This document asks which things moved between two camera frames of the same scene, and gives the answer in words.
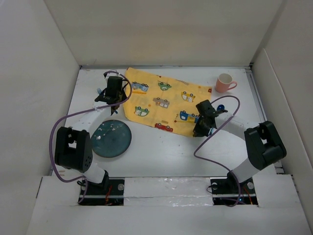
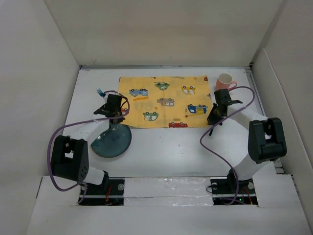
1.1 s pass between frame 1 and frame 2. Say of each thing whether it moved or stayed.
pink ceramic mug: stayed
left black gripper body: moved
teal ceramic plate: stayed
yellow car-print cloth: moved
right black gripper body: moved
